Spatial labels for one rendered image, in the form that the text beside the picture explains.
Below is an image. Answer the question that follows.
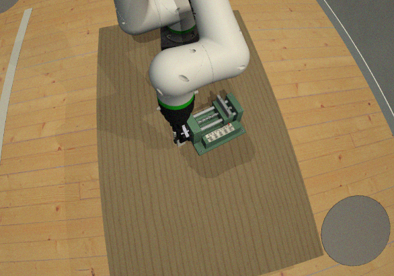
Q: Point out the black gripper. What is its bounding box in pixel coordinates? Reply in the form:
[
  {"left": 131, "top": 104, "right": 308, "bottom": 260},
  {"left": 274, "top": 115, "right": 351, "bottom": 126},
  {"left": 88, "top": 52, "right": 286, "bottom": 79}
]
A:
[{"left": 165, "top": 115, "right": 192, "bottom": 147}]

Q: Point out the green bench vise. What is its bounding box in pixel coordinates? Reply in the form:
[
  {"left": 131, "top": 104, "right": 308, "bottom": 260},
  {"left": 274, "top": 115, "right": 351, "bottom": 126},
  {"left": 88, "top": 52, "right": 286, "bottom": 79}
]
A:
[{"left": 186, "top": 92, "right": 246, "bottom": 156}]

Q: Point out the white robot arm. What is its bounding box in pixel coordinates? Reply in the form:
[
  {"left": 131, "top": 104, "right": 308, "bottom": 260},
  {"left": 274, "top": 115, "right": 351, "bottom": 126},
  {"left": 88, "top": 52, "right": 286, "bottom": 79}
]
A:
[{"left": 114, "top": 0, "right": 249, "bottom": 120}]

